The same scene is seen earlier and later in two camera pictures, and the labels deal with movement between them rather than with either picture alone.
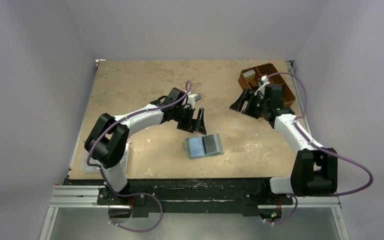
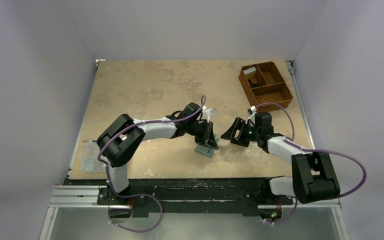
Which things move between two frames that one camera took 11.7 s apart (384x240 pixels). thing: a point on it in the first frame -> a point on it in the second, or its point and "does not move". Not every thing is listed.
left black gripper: [200, 127] -> [208, 129]
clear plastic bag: [84, 168] does not move
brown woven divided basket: [249, 78] does not move
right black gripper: [249, 105] -> [243, 131]
